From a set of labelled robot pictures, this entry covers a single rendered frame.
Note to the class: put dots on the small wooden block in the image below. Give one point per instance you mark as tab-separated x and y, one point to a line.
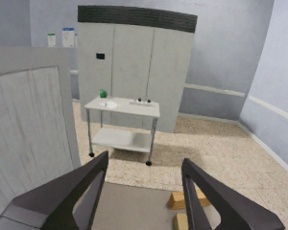
180	222

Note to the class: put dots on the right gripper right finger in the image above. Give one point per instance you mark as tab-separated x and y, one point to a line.
237	212

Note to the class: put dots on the light wooden block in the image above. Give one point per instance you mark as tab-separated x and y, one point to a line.
176	200

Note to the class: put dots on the grey panel wall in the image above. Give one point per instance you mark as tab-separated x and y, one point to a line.
38	140

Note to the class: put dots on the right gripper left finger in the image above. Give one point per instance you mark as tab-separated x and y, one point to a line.
50	205

